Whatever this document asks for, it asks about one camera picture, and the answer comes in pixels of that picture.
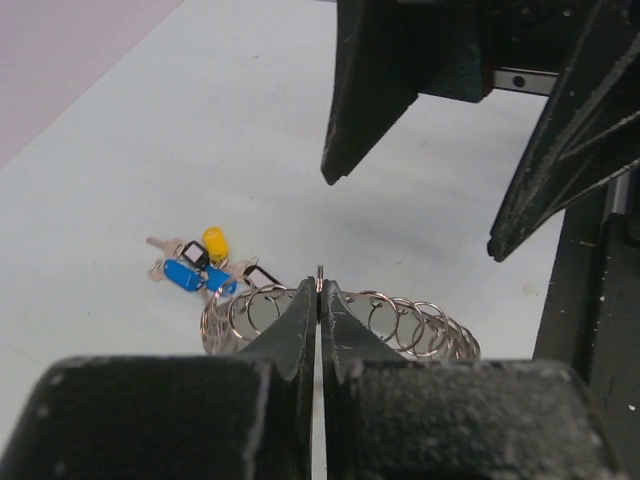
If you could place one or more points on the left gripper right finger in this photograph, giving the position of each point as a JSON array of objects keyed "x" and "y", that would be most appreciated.
[{"x": 387, "y": 417}]

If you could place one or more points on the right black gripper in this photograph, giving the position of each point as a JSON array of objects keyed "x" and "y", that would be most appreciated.
[{"x": 588, "y": 132}]

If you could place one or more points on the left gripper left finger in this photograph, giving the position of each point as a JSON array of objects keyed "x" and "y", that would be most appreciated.
[{"x": 247, "y": 415}]

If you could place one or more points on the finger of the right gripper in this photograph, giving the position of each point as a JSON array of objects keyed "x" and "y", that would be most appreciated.
[{"x": 387, "y": 54}]

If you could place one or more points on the black key tag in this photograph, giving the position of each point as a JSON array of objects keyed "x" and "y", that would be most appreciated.
[
  {"x": 258, "y": 277},
  {"x": 195, "y": 255}
]

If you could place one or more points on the lower blue key tag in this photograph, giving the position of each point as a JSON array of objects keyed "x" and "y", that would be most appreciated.
[{"x": 217, "y": 280}]

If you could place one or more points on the blue key tag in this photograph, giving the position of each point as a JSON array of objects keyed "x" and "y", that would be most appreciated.
[
  {"x": 181, "y": 275},
  {"x": 217, "y": 280}
]

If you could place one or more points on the upper blue key tag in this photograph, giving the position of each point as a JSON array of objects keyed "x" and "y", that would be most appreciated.
[{"x": 181, "y": 275}]

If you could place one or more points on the yellow key tag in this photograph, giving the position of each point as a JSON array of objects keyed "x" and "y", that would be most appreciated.
[{"x": 214, "y": 241}]

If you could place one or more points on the silver key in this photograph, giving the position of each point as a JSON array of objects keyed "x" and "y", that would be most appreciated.
[{"x": 171, "y": 248}]

